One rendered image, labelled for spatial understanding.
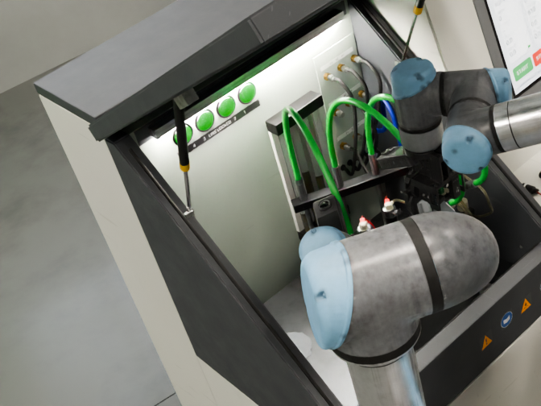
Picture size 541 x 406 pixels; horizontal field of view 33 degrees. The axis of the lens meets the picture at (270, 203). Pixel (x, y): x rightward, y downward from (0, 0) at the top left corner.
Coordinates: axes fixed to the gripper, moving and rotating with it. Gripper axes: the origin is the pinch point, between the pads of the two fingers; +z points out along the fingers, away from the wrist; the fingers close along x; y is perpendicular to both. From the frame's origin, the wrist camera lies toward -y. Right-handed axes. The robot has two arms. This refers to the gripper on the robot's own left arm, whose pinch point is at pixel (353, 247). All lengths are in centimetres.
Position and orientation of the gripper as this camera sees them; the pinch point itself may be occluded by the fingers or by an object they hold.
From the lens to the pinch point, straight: 176.1
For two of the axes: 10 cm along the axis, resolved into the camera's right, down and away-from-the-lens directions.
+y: 3.7, 9.1, -1.9
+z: 2.6, 1.0, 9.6
